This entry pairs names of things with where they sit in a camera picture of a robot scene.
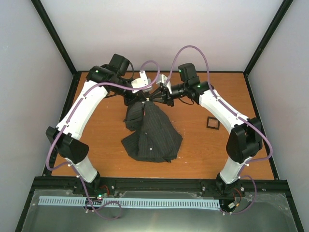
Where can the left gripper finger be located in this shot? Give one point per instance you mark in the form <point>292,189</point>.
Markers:
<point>141,95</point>
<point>136,100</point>

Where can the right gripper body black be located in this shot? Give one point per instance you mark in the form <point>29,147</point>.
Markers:
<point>167,96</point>

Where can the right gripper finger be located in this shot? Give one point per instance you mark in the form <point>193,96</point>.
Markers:
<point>158,93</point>
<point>162,101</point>

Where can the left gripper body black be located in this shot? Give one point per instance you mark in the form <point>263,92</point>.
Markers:
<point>127,100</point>

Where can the dark pinstriped shirt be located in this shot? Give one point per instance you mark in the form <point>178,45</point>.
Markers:
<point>154,138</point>

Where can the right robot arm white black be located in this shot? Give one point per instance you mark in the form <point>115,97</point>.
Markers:
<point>244,140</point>

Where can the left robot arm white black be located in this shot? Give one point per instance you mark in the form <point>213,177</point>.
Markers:
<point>65,136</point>

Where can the clear plastic sheet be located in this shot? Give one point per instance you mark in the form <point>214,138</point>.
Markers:
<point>257,213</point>

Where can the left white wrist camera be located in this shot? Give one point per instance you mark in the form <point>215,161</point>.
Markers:
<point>140,82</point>

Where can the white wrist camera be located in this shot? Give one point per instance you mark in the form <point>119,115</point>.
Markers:
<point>140,82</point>
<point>162,79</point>

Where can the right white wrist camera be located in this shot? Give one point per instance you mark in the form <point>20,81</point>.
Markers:
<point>162,79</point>

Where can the black square frame tray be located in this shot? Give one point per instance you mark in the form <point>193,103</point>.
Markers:
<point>213,123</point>

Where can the black enclosure frame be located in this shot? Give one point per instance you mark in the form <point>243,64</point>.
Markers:
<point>275,186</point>

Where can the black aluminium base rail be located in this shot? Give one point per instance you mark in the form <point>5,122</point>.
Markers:
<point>203,187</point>

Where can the light blue slotted cable duct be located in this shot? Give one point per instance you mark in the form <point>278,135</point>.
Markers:
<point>137,203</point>

